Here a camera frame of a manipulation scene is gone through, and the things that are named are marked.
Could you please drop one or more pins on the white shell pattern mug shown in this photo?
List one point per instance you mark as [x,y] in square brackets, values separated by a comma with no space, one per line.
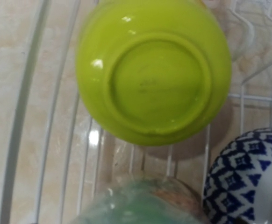
[144,201]

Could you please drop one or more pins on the lime green bowl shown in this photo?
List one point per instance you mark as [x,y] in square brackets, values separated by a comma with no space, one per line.
[153,72]

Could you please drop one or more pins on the blue white patterned cup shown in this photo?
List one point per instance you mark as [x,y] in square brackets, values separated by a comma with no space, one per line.
[239,183]

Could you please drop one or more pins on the white wire dish rack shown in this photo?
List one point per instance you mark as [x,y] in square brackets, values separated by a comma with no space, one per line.
[58,156]

